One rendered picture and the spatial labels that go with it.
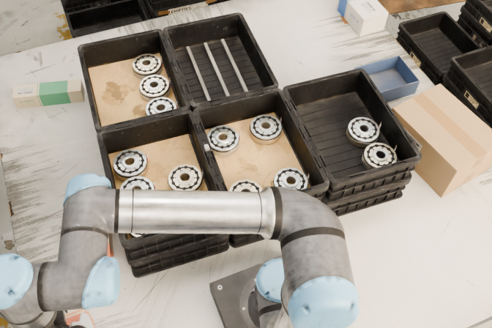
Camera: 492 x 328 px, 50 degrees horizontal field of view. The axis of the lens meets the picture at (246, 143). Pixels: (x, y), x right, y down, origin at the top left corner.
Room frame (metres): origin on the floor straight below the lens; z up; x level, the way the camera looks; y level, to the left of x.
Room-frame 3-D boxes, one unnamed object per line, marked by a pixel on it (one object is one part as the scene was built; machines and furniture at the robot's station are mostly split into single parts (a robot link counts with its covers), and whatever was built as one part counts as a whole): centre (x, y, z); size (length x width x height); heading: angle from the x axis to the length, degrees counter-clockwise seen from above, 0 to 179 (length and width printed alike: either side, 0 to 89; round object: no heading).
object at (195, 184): (0.87, 0.18, 0.86); 0.10 x 0.10 x 0.01
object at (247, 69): (1.32, 0.10, 0.87); 0.40 x 0.30 x 0.11; 21
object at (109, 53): (1.22, 0.39, 0.87); 0.40 x 0.30 x 0.11; 21
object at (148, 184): (0.82, 0.32, 0.86); 0.10 x 0.10 x 0.01
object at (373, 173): (1.06, -0.32, 0.92); 0.40 x 0.30 x 0.02; 21
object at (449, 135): (1.12, -0.66, 0.78); 0.30 x 0.22 x 0.16; 33
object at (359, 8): (1.83, -0.47, 0.75); 0.20 x 0.12 x 0.09; 26
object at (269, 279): (0.51, -0.10, 0.91); 0.13 x 0.12 x 0.14; 7
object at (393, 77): (1.43, -0.52, 0.74); 0.20 x 0.15 x 0.07; 113
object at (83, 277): (0.33, 0.25, 1.40); 0.11 x 0.11 x 0.08; 7
